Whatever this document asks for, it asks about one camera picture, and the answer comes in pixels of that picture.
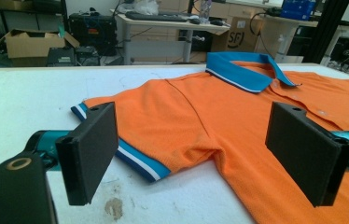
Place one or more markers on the black metal shelf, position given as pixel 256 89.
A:
pixel 26 11

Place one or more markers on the blue box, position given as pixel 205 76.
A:
pixel 297 9

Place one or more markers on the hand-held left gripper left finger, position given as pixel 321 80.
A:
pixel 88 149

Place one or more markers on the white desk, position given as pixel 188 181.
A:
pixel 163 34

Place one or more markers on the black computer mouse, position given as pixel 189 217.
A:
pixel 216 22
pixel 194 20

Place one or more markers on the clear plastic bottle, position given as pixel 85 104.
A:
pixel 205 11

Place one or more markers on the black keyboard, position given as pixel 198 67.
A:
pixel 155 16

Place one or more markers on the black metal frame pillar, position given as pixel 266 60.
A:
pixel 328 31

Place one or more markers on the printed brown cardboard box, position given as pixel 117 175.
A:
pixel 241 34

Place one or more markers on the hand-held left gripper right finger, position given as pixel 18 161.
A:
pixel 303 149

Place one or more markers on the white foam mat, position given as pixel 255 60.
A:
pixel 23 102

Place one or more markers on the clear plastic bag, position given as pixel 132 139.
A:
pixel 146 6

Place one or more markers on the open cardboard box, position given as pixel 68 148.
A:
pixel 29 46

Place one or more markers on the orange polo shirt blue collar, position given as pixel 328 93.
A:
pixel 231 124

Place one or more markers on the black equipment case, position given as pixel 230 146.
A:
pixel 93 31

